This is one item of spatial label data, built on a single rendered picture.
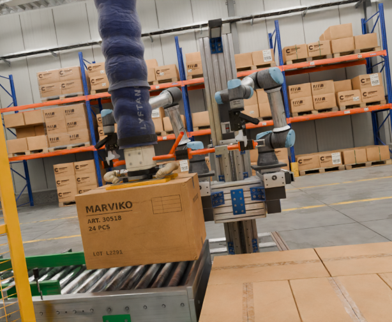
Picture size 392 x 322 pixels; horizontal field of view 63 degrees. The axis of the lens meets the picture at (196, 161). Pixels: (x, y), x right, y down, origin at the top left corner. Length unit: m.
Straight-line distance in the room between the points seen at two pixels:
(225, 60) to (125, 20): 0.91
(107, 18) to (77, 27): 9.78
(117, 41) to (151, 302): 1.32
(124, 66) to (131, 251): 0.96
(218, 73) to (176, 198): 1.19
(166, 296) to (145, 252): 0.25
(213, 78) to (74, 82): 7.58
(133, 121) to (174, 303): 0.93
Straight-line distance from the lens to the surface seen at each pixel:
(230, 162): 2.39
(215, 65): 2.49
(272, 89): 2.16
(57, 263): 2.48
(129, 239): 1.73
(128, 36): 1.86
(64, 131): 9.79
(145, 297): 1.65
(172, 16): 10.98
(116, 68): 1.80
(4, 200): 1.70
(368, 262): 1.89
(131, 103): 1.77
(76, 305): 1.81
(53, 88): 10.03
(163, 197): 1.62
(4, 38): 12.69
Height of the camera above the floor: 1.25
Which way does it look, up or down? 3 degrees down
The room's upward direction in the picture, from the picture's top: 8 degrees counter-clockwise
